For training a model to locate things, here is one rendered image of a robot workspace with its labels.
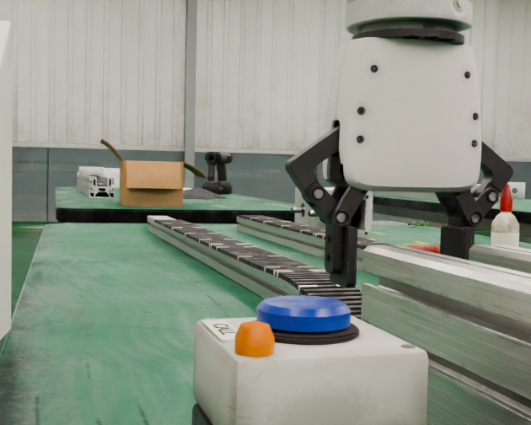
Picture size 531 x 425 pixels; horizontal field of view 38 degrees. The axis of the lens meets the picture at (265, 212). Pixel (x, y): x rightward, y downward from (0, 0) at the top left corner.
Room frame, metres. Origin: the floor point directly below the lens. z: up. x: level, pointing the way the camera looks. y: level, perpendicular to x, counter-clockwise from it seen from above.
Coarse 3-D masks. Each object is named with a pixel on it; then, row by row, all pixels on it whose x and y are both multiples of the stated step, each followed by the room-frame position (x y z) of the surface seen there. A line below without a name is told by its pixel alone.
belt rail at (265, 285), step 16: (176, 240) 1.25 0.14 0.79; (192, 240) 1.12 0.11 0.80; (208, 256) 1.02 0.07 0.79; (224, 256) 0.93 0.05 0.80; (224, 272) 0.93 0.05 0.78; (240, 272) 0.88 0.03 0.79; (256, 272) 0.79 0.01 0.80; (256, 288) 0.79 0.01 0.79; (272, 288) 0.76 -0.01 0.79; (288, 288) 0.69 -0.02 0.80
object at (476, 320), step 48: (384, 288) 0.46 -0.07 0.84; (432, 288) 0.38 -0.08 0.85; (480, 288) 0.34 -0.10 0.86; (528, 288) 0.31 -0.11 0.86; (432, 336) 0.38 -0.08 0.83; (480, 336) 0.34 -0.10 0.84; (528, 336) 0.32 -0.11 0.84; (432, 384) 0.38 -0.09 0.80; (480, 384) 0.36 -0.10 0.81; (528, 384) 0.30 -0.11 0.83
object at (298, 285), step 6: (294, 282) 0.66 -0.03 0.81; (300, 282) 0.65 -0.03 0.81; (306, 282) 0.66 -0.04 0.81; (312, 282) 0.66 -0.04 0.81; (318, 282) 0.66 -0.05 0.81; (324, 282) 0.66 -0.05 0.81; (330, 282) 0.66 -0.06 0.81; (300, 288) 0.64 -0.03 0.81; (306, 288) 0.64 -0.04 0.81; (312, 288) 0.64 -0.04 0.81
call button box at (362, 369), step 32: (224, 320) 0.34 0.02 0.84; (352, 320) 0.35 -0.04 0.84; (224, 352) 0.29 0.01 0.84; (288, 352) 0.29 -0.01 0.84; (320, 352) 0.29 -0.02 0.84; (352, 352) 0.29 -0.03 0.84; (384, 352) 0.30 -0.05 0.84; (416, 352) 0.30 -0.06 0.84; (224, 384) 0.29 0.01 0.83; (256, 384) 0.28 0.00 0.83; (288, 384) 0.28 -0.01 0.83; (320, 384) 0.29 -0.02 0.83; (352, 384) 0.29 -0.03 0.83; (384, 384) 0.29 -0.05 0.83; (416, 384) 0.30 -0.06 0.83; (192, 416) 0.35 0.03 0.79; (224, 416) 0.29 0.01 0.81; (256, 416) 0.28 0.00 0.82; (288, 416) 0.28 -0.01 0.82; (320, 416) 0.29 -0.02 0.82; (352, 416) 0.29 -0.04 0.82; (384, 416) 0.29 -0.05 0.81; (416, 416) 0.30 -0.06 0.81
